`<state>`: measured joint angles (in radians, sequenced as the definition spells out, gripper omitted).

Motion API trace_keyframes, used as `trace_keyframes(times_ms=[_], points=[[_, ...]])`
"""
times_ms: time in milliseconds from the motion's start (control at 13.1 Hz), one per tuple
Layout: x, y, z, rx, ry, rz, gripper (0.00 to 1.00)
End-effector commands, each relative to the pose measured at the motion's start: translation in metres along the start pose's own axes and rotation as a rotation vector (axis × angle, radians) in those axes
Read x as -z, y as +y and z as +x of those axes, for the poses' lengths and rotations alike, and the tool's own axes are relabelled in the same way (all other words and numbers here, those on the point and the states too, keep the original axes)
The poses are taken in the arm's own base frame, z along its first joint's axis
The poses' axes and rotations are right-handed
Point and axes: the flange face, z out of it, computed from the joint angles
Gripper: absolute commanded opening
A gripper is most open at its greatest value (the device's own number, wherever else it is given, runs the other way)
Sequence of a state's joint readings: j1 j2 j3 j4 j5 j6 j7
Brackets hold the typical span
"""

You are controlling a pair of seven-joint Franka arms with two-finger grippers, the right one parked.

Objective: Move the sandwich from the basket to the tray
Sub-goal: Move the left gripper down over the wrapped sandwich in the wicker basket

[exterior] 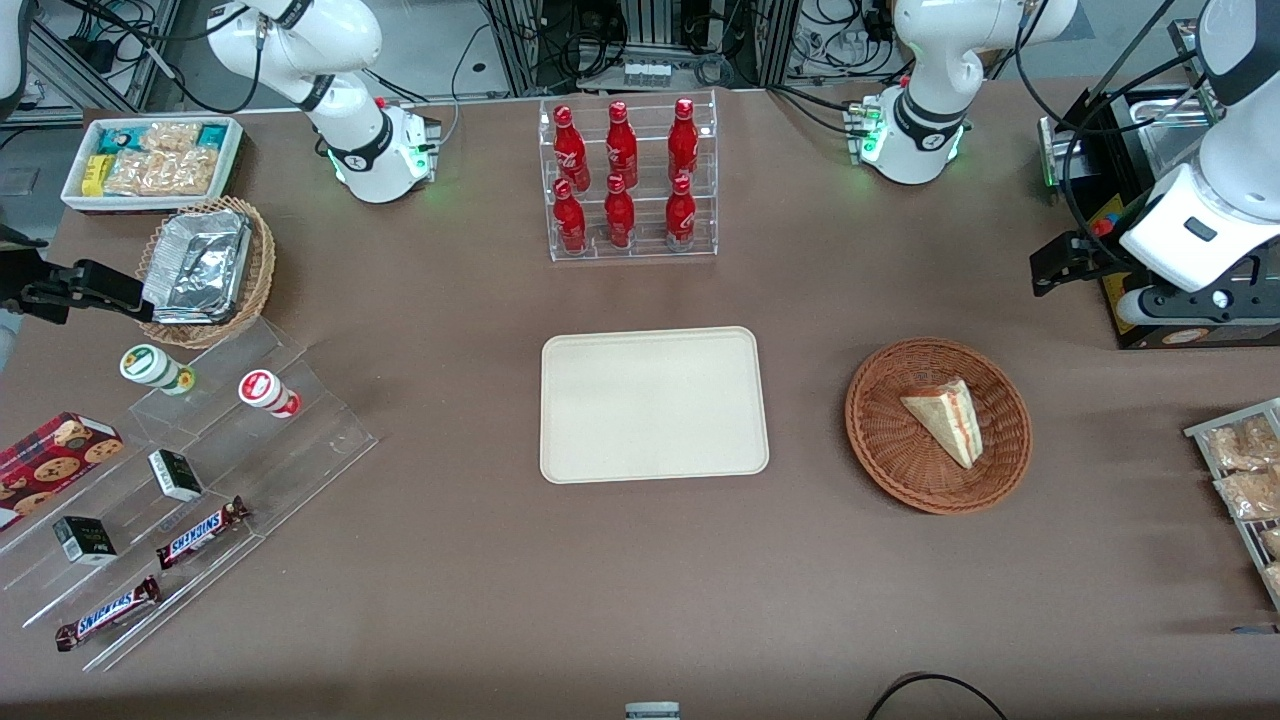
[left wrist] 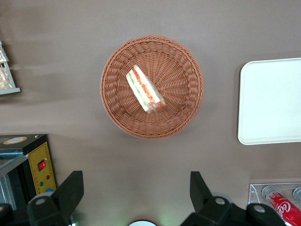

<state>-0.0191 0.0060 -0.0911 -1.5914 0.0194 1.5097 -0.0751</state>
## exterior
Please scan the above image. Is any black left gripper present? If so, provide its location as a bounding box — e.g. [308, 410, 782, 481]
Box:
[1031, 230, 1153, 298]

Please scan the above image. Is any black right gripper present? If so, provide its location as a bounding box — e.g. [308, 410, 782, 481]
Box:
[0, 225, 153, 325]

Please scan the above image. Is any triangle sandwich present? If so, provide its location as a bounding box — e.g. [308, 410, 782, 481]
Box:
[900, 377, 985, 470]

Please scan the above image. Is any aluminium foil tray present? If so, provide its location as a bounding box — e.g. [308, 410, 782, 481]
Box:
[140, 208, 254, 325]

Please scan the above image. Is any light wicker basket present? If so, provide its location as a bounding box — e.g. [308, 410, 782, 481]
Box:
[134, 196, 277, 350]

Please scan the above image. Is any round brown wicker basket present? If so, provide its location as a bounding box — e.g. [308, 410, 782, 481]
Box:
[845, 338, 1033, 517]

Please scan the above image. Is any tray of packaged snacks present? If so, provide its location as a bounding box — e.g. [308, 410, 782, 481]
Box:
[1184, 397, 1280, 613]

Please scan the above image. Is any cream plastic tray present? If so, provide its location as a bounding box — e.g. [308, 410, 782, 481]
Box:
[539, 326, 771, 486]

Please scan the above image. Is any green lid cup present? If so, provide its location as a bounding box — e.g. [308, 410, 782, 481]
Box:
[119, 343, 197, 397]

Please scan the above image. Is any white rectangular snack bin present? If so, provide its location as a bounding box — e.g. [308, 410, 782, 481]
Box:
[60, 115, 245, 217]

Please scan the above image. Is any clear bag of crackers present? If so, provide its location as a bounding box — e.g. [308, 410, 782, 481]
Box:
[104, 122, 219, 198]

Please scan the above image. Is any black box with metal pan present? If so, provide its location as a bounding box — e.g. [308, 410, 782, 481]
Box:
[1037, 85, 1280, 351]

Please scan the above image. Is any red lid cup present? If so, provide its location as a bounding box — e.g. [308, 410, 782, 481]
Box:
[237, 369, 302, 420]

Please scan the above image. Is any red cookie box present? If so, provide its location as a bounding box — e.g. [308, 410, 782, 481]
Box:
[0, 411, 126, 532]

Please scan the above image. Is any small black box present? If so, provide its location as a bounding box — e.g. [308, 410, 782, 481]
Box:
[52, 515, 119, 567]
[147, 449, 205, 503]

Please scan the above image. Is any clear acrylic step display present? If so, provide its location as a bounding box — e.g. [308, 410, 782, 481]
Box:
[0, 318, 380, 673]

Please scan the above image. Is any clear bag of snacks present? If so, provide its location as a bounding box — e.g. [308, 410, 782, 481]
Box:
[1214, 465, 1280, 522]
[1204, 414, 1280, 472]

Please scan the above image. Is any Snickers chocolate bar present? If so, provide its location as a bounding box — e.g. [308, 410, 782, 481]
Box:
[54, 575, 162, 653]
[155, 495, 251, 572]

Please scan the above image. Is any red cola bottle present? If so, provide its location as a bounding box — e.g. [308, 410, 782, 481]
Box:
[552, 178, 589, 255]
[664, 174, 698, 252]
[605, 100, 640, 190]
[667, 97, 700, 183]
[553, 104, 592, 193]
[603, 174, 637, 250]

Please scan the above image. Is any clear acrylic bottle rack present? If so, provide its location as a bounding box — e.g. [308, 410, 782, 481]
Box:
[537, 89, 720, 264]

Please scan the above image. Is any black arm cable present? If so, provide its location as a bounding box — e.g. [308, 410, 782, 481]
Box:
[1015, 0, 1221, 261]

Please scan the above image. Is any black cable loop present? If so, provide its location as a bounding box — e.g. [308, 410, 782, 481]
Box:
[864, 671, 1012, 720]

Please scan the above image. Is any aluminium frame structure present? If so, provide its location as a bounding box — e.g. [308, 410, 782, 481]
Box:
[478, 0, 803, 98]

